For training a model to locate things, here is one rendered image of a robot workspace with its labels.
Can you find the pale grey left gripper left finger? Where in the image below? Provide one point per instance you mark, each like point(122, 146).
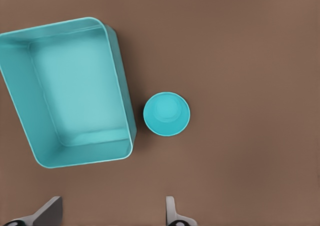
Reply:
point(48, 213)

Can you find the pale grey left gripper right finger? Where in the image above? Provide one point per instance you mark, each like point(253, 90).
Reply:
point(172, 213)

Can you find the teal cup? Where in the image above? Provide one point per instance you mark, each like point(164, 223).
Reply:
point(166, 114)

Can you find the teal rectangular box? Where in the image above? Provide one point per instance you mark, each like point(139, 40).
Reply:
point(72, 90)

